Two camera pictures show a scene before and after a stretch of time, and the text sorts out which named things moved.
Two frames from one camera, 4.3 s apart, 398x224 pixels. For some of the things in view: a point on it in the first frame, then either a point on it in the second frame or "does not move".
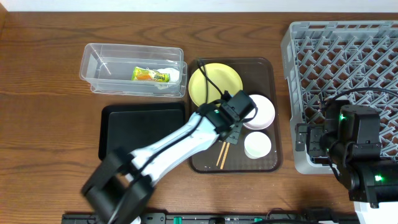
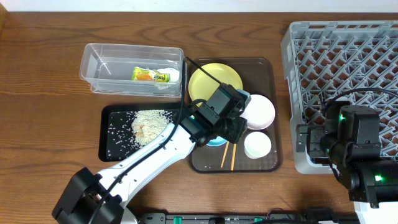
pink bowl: x=265 y=114 does not move
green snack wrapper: x=147 y=74 does not move
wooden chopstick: x=226 y=150 to x=233 y=157
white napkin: x=173 y=73 does not move
